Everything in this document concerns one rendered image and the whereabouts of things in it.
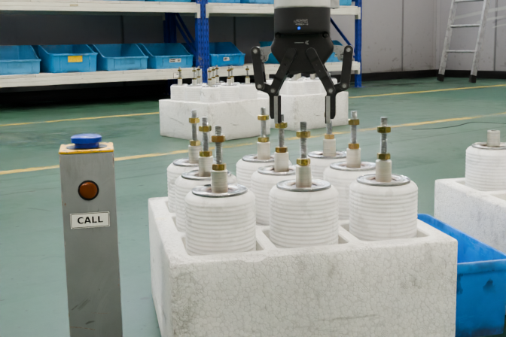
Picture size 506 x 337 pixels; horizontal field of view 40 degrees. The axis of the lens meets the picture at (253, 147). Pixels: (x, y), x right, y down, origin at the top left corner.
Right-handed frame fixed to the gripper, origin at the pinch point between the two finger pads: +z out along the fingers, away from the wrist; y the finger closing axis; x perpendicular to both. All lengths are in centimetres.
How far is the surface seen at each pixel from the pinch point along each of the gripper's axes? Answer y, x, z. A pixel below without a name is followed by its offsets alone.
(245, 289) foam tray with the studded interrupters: -6.1, -11.0, 21.3
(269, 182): -5.8, 6.3, 11.0
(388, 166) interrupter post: 11.6, 3.7, 7.8
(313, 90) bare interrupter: -25, 270, 15
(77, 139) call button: -28.7, -9.4, 2.6
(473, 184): 27.4, 35.7, 16.6
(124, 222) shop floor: -54, 70, 35
